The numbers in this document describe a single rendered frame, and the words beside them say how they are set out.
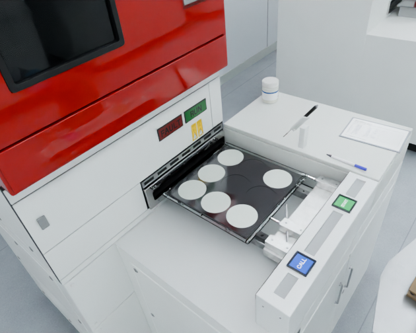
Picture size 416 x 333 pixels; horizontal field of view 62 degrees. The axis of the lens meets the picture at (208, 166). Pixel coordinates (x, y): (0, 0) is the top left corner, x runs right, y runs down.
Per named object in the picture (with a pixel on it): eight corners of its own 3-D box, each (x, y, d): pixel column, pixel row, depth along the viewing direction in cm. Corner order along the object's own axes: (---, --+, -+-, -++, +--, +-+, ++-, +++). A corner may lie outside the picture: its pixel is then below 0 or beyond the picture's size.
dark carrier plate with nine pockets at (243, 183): (167, 193, 124) (166, 192, 124) (226, 145, 143) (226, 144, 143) (246, 238, 105) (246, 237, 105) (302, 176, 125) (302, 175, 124)
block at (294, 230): (278, 230, 109) (278, 223, 107) (284, 222, 111) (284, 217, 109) (302, 242, 104) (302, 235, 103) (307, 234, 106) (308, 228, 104)
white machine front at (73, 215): (59, 281, 109) (-2, 187, 83) (220, 149, 154) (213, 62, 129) (64, 287, 107) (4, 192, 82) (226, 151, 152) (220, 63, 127)
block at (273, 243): (264, 246, 104) (264, 240, 102) (270, 239, 106) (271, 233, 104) (288, 260, 100) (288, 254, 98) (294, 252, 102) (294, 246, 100)
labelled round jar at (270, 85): (258, 101, 154) (258, 81, 148) (267, 94, 158) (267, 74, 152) (272, 105, 150) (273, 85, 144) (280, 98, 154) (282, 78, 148)
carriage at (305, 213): (263, 254, 106) (263, 248, 104) (318, 186, 126) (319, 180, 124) (286, 268, 101) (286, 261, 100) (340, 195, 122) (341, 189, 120)
